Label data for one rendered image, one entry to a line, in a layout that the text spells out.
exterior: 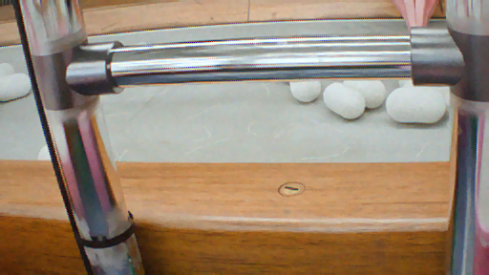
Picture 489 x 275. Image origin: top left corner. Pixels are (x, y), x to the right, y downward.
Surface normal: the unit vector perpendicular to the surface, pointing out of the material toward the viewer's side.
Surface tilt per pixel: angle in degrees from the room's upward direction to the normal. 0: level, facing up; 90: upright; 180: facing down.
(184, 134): 0
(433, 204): 0
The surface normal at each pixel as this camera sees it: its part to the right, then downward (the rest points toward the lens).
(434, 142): -0.14, -0.89
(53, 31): 0.22, 0.40
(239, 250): -0.25, 0.46
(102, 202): 0.50, 0.32
